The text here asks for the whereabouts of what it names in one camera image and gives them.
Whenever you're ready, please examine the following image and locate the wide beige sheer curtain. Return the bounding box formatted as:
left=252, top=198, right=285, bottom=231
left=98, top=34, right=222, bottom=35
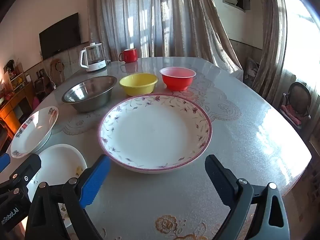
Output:
left=87, top=0, right=243, bottom=74

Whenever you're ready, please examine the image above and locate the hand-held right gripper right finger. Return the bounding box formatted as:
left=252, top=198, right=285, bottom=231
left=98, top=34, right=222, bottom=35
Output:
left=204, top=154, right=290, bottom=240

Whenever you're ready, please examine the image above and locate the black wall television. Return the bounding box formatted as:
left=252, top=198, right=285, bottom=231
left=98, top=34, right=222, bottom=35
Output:
left=39, top=12, right=82, bottom=60

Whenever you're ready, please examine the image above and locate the cluttered wooden shelf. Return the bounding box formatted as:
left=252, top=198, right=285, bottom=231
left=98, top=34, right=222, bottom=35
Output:
left=4, top=59, right=27, bottom=90

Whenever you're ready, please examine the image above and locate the white electric glass kettle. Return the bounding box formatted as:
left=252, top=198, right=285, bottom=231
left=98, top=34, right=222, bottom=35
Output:
left=79, top=42, right=108, bottom=72

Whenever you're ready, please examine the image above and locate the white plate with red print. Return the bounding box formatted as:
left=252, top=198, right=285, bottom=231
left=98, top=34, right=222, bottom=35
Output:
left=10, top=106, right=59, bottom=158

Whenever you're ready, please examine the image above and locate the pile of bags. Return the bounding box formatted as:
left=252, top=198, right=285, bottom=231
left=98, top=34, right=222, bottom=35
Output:
left=246, top=56, right=262, bottom=85

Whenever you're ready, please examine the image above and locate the stainless steel bowl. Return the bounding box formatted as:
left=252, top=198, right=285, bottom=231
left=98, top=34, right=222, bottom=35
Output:
left=62, top=75, right=117, bottom=113

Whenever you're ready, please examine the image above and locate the yellow plastic bowl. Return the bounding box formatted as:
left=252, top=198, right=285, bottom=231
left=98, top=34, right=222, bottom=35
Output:
left=119, top=73, right=158, bottom=97

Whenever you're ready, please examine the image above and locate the narrow beige sheer curtain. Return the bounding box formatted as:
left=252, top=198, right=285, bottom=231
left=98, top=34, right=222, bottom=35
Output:
left=251, top=0, right=288, bottom=105

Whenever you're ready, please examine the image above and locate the dark chair with red cushion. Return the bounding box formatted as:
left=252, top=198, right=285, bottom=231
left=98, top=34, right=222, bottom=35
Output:
left=279, top=82, right=312, bottom=129

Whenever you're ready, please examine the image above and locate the red mug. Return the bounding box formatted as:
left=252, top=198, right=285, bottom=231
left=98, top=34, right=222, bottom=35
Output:
left=118, top=48, right=138, bottom=63

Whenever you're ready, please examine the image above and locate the red plastic bowl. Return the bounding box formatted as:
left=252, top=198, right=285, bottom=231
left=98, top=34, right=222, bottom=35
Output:
left=159, top=67, right=196, bottom=91

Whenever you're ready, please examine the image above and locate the plain white bowl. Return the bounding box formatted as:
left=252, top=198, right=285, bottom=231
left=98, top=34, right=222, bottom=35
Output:
left=26, top=144, right=88, bottom=229

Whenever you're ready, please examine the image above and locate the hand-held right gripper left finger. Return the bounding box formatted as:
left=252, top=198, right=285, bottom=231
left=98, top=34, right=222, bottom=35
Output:
left=25, top=154, right=111, bottom=240

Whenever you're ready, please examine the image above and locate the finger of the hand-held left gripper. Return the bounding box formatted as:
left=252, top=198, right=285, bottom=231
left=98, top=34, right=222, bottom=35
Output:
left=0, top=154, right=42, bottom=195
left=0, top=153, right=11, bottom=173

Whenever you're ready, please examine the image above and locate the large floral pink-rimmed plate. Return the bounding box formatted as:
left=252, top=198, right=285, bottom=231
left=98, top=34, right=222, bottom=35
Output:
left=98, top=94, right=213, bottom=174

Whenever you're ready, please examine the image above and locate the orange wooden cabinet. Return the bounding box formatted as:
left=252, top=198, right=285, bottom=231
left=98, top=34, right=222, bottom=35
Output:
left=0, top=80, right=35, bottom=140

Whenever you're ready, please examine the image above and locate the black armchair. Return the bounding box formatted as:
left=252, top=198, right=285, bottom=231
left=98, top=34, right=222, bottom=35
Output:
left=0, top=119, right=12, bottom=145

